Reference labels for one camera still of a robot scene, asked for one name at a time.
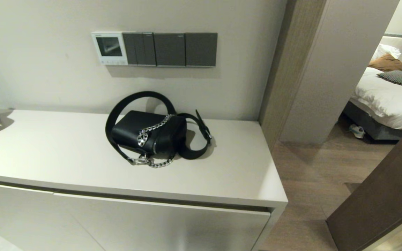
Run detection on white wall thermostat panel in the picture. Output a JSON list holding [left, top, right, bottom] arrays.
[[91, 32, 128, 66]]

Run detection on white cabinet door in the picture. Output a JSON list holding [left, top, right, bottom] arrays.
[[0, 181, 104, 251], [54, 193, 271, 251]]

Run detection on white cabinet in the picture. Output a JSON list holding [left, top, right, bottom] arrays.
[[0, 109, 289, 251]]

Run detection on light shoe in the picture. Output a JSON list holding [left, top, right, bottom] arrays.
[[349, 124, 366, 139]]

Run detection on bed with white duvet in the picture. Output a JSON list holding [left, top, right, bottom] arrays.
[[342, 66, 402, 142]]

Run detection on dark brown wooden door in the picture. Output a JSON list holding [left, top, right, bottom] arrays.
[[327, 112, 402, 251]]

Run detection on brown cushion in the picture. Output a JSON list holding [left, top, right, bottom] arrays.
[[368, 53, 402, 73]]

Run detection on grey checkered pillow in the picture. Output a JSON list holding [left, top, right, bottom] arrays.
[[377, 70, 402, 87]]

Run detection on white pillow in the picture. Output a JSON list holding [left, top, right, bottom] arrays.
[[372, 36, 402, 65]]

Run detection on black handbag with silver chain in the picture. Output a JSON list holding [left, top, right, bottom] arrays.
[[105, 91, 213, 169]]

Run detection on grey single rocker wall switch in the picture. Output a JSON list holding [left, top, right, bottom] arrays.
[[185, 33, 218, 67], [153, 33, 186, 67]]

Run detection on dark grey switch panel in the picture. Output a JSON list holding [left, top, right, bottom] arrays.
[[122, 32, 157, 67]]

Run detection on wooden door frame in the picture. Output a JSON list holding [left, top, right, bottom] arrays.
[[259, 0, 328, 151]]

